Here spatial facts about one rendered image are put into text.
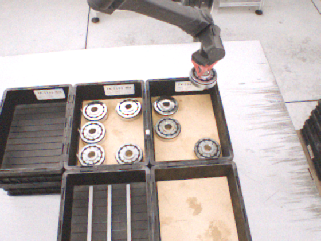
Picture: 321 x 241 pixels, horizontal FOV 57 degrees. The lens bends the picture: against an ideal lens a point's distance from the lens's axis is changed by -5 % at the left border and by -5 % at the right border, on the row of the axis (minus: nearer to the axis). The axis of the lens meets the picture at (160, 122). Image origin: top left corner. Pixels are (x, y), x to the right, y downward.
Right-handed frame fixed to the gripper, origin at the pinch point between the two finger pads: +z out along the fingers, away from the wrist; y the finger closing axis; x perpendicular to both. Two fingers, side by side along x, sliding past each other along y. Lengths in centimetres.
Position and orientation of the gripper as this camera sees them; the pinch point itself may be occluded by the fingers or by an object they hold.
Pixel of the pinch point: (203, 71)
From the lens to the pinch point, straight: 117.5
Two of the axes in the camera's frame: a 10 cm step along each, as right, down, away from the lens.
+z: -0.3, 5.8, 8.2
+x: -6.8, -6.1, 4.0
